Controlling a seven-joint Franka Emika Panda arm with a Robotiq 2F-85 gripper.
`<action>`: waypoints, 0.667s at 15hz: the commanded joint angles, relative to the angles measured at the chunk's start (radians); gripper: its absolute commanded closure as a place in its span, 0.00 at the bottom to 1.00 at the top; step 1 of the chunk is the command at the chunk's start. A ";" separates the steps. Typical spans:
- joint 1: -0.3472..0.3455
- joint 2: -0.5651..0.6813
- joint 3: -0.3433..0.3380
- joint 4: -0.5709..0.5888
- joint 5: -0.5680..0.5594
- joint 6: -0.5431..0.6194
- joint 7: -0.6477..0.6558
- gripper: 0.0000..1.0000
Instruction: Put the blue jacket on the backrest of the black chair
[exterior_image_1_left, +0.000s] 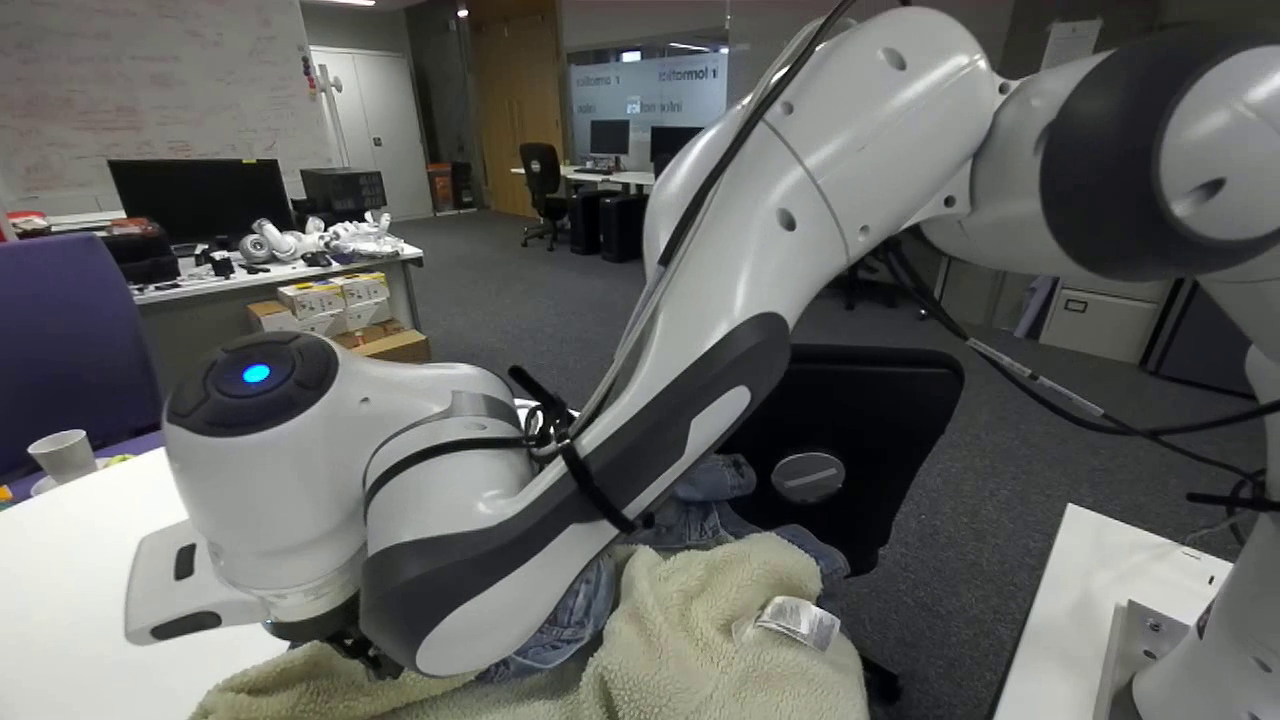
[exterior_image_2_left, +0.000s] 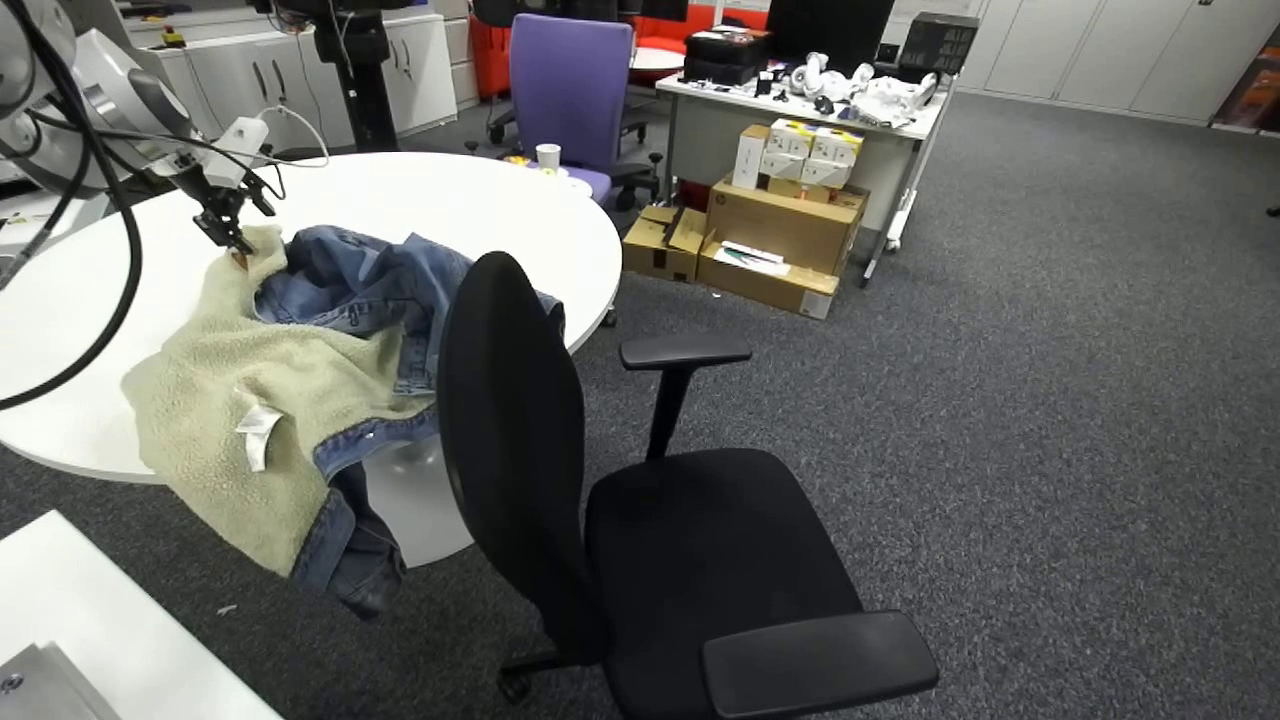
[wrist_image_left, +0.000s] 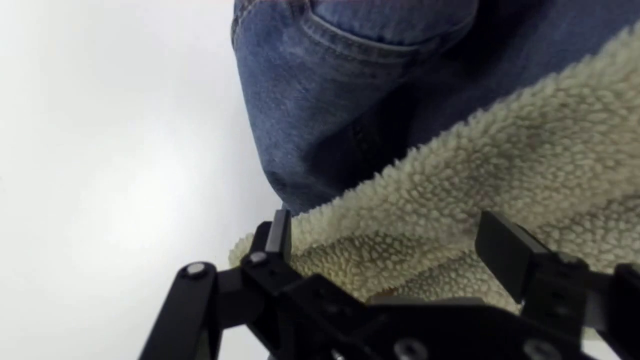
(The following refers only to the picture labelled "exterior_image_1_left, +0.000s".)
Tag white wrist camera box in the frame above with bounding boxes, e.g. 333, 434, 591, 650
121, 517, 275, 646

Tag long white office desk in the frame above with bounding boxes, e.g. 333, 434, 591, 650
554, 157, 669, 265

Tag beige filing cabinet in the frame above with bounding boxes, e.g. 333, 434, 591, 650
1036, 276, 1167, 368

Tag grey cluttered desk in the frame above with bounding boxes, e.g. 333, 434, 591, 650
126, 238, 431, 399

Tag black flat monitor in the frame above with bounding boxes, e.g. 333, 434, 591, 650
647, 124, 704, 174
587, 117, 635, 159

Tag white yellow carton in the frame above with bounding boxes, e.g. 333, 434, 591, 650
275, 267, 399, 335

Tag dark low cabinet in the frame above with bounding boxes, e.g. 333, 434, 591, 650
1142, 276, 1264, 403

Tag large brown cardboard box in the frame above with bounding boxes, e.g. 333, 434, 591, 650
314, 319, 437, 368

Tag white paper wall notice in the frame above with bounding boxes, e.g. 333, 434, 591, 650
1038, 15, 1103, 67

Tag black office chair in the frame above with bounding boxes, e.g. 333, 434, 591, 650
714, 341, 968, 710

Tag black box on desk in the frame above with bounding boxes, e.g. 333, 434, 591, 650
98, 217, 185, 287

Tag black boxy monitor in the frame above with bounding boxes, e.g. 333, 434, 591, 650
296, 162, 391, 225

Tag tan small carton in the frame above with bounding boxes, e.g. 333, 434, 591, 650
242, 293, 314, 341

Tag grey metal bracket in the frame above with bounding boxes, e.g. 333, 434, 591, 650
1090, 597, 1210, 720

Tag white door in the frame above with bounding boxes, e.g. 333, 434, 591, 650
306, 44, 437, 225

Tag black swivel desk chair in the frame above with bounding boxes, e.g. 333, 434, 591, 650
515, 140, 578, 255

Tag brown wooden door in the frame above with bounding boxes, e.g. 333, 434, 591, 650
470, 0, 567, 218

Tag black arm strap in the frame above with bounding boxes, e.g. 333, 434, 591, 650
504, 360, 645, 535

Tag white paper cup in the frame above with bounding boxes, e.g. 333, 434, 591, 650
25, 427, 98, 487

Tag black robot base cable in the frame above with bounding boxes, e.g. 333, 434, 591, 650
870, 232, 1280, 517

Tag purple partition panel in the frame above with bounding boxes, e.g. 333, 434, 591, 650
0, 232, 169, 480

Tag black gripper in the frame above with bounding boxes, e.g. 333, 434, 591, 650
312, 621, 407, 680

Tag blue denim fleece-lined jacket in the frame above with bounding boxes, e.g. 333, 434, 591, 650
192, 452, 870, 720

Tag white crumpled packaging pile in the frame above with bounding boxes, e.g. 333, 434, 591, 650
237, 211, 407, 267

